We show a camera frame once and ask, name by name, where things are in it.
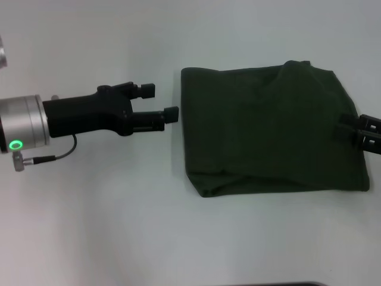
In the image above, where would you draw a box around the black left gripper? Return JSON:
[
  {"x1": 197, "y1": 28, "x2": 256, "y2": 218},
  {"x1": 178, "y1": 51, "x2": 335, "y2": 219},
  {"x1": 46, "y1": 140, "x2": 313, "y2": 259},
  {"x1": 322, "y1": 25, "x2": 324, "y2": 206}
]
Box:
[{"x1": 42, "y1": 81, "x2": 180, "y2": 138}]

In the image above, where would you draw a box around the dark green FREE T-shirt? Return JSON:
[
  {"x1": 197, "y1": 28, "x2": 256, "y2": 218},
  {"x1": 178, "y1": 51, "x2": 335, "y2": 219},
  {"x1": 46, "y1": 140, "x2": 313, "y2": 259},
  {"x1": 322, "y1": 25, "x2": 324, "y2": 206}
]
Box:
[{"x1": 180, "y1": 60, "x2": 371, "y2": 198}]

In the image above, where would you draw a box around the thin dark wrist cable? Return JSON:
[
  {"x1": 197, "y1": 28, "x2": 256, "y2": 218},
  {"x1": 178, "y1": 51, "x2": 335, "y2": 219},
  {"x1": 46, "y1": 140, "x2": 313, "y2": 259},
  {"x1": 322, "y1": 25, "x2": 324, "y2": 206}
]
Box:
[{"x1": 32, "y1": 134, "x2": 79, "y2": 164}]

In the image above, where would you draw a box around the silver cable connector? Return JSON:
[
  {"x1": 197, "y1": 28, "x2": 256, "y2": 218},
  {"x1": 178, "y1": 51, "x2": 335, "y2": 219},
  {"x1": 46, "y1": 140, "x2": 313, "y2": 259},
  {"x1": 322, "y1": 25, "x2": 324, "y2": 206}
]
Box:
[{"x1": 11, "y1": 150, "x2": 36, "y2": 172}]

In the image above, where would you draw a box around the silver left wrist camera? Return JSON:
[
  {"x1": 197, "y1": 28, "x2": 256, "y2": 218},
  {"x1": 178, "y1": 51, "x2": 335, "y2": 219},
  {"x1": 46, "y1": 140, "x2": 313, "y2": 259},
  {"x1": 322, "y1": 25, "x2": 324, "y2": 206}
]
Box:
[{"x1": 0, "y1": 35, "x2": 10, "y2": 70}]

